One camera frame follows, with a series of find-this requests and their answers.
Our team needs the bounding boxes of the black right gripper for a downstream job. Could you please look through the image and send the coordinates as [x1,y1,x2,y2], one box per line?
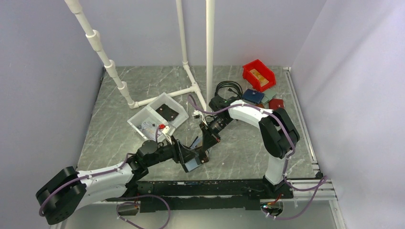
[199,116,233,152]

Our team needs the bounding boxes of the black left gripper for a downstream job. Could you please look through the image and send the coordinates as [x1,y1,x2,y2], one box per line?
[146,135,199,167]

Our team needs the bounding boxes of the black leather card holder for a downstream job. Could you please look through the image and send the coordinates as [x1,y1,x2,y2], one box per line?
[182,136,210,173]

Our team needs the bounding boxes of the gold card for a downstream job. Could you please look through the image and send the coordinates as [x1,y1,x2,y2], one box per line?
[250,69,265,80]
[258,77,269,87]

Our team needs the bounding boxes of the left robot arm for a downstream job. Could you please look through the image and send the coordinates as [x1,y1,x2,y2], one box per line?
[35,137,209,225]

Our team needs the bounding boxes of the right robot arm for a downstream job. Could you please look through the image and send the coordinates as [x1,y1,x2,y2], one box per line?
[200,96,300,198]

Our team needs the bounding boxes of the cards in tray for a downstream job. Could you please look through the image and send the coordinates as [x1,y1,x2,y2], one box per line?
[138,121,160,140]

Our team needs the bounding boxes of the blue leather card holder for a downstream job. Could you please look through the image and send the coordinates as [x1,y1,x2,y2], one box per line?
[242,89,265,104]

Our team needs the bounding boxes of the mint green card holder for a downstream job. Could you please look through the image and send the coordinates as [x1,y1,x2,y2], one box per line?
[261,88,277,104]

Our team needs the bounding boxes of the red leather card holder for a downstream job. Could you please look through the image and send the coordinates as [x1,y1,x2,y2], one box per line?
[268,98,285,110]

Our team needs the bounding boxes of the gold card in bin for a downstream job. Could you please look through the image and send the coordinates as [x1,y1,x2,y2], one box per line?
[258,77,269,87]

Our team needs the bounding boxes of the white plastic divided tray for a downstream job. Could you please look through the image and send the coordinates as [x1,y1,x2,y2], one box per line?
[127,93,189,140]

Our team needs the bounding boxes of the red plastic bin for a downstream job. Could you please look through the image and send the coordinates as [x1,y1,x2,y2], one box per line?
[242,59,276,92]

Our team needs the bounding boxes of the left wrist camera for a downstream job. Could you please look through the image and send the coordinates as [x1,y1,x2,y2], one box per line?
[157,125,176,142]

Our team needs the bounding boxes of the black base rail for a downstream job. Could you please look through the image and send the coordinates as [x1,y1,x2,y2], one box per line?
[106,178,293,213]

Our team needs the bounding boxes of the black coiled cable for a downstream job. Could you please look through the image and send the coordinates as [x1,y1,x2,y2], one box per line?
[214,81,244,102]

